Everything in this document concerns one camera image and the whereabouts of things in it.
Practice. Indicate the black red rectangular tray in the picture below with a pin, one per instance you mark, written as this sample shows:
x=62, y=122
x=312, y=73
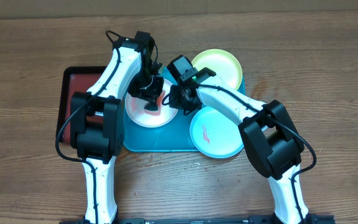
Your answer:
x=78, y=79

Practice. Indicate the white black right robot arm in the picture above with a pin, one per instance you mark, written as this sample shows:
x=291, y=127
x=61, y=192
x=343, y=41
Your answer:
x=272, y=143

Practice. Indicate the white plate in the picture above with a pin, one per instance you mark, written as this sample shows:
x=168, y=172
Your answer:
x=135, y=109

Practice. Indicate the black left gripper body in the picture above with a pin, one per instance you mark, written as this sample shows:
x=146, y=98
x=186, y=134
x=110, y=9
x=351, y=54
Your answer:
x=143, y=86

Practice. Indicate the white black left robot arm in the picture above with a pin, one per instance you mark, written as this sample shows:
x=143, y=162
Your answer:
x=105, y=98

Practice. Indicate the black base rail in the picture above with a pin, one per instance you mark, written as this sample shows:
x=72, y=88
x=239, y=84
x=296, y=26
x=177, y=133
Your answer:
x=253, y=219

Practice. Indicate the yellow plate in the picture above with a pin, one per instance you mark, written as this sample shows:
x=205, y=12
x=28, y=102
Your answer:
x=223, y=63

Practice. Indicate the teal plastic tray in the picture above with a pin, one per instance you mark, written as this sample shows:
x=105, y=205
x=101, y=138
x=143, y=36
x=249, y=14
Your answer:
x=171, y=137

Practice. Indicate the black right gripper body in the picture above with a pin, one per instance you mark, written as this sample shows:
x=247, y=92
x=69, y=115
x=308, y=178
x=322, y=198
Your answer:
x=179, y=101

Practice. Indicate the light blue plate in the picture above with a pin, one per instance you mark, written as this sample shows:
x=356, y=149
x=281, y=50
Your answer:
x=214, y=135

